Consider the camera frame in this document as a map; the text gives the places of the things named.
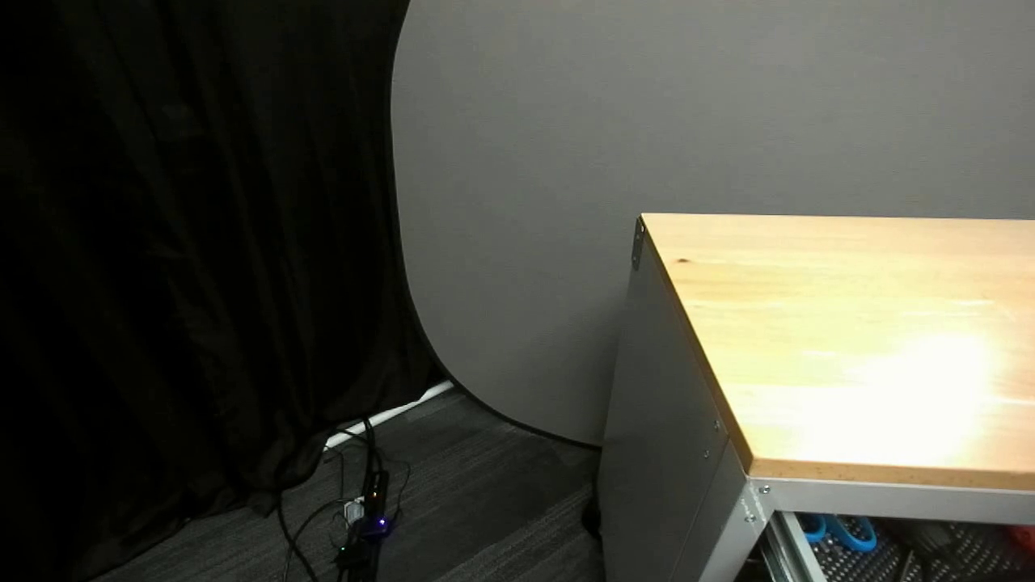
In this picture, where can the grey metal tool drawer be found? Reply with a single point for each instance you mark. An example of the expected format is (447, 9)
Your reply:
(796, 554)

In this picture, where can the black mesh drawer liner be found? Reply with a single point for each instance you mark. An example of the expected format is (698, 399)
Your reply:
(895, 568)

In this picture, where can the grey rounded panel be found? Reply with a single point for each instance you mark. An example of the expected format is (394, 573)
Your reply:
(592, 162)

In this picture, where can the white floor strip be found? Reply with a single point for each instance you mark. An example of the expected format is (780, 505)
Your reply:
(394, 411)

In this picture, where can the black power strip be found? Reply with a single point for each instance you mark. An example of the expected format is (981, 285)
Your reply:
(372, 505)

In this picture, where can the white plug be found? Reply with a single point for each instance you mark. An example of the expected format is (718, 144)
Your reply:
(355, 512)

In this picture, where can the grey workbench with wooden top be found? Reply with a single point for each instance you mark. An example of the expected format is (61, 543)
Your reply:
(863, 324)

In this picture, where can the black curtain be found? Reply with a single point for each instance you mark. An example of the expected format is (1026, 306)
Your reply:
(163, 269)

